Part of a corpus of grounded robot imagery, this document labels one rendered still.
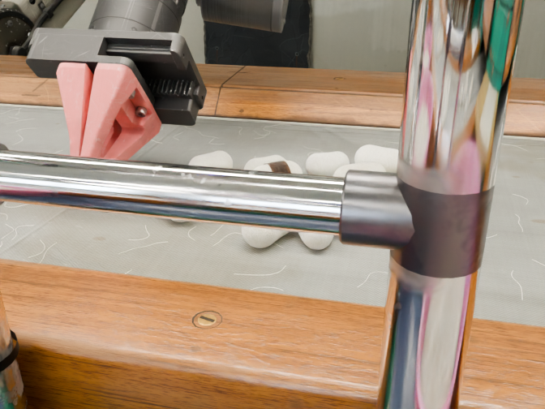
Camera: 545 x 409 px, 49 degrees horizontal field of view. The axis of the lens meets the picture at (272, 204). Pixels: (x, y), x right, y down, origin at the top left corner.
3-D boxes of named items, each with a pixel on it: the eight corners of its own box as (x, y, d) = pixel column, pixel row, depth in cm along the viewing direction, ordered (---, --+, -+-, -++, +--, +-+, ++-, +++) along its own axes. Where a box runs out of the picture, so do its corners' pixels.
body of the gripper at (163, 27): (175, 58, 35) (202, -37, 38) (22, 50, 37) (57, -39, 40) (203, 117, 41) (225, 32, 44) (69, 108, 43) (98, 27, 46)
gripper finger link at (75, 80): (134, 178, 32) (174, 38, 36) (15, 167, 33) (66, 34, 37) (172, 226, 38) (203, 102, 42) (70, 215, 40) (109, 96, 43)
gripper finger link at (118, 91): (92, 174, 32) (137, 36, 36) (-22, 164, 34) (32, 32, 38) (137, 222, 39) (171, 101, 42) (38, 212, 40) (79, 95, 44)
